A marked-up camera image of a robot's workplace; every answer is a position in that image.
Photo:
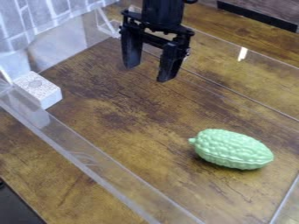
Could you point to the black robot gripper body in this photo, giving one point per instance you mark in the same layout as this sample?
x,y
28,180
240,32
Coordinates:
x,y
158,22

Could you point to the white speckled rectangular block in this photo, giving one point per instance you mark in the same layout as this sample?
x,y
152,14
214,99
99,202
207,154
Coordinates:
x,y
37,89

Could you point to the clear acrylic tray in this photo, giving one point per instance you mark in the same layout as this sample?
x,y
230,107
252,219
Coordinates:
x,y
104,157

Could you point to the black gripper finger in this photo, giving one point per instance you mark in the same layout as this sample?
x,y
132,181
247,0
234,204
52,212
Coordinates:
x,y
171,61
131,47

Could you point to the green bumpy bitter gourd toy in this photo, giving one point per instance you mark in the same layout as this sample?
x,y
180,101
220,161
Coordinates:
x,y
230,149

